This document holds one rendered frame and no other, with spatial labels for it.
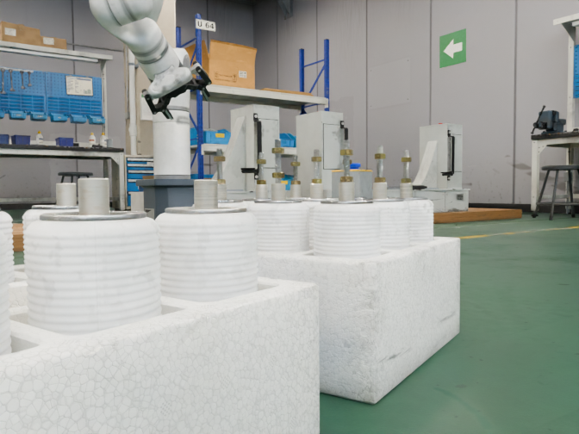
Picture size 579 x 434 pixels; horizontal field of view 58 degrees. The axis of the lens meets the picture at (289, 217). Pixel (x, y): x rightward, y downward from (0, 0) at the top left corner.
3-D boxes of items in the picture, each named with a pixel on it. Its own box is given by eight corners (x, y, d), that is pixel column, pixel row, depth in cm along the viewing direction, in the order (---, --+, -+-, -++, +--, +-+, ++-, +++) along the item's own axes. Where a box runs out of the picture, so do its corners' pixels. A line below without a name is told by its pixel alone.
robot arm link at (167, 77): (154, 102, 104) (140, 82, 99) (137, 65, 109) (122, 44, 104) (195, 79, 104) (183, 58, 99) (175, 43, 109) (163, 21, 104)
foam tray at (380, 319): (156, 355, 87) (153, 246, 86) (286, 308, 120) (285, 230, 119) (374, 406, 66) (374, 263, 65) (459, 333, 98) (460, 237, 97)
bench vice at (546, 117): (551, 136, 497) (552, 110, 496) (570, 134, 483) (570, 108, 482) (527, 134, 474) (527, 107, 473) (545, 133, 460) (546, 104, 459)
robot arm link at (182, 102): (194, 52, 137) (195, 119, 138) (158, 54, 139) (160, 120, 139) (182, 43, 128) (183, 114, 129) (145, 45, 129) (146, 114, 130)
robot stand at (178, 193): (137, 294, 138) (134, 180, 137) (189, 288, 147) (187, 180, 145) (158, 303, 126) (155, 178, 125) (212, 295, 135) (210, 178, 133)
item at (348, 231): (375, 339, 70) (375, 204, 69) (306, 334, 73) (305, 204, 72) (384, 322, 79) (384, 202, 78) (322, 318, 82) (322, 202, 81)
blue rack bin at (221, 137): (186, 146, 626) (185, 129, 625) (214, 148, 648) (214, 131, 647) (205, 143, 586) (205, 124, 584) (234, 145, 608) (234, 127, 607)
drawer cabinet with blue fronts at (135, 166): (112, 213, 655) (110, 157, 651) (149, 211, 681) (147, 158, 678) (127, 214, 606) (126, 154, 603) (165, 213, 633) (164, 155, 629)
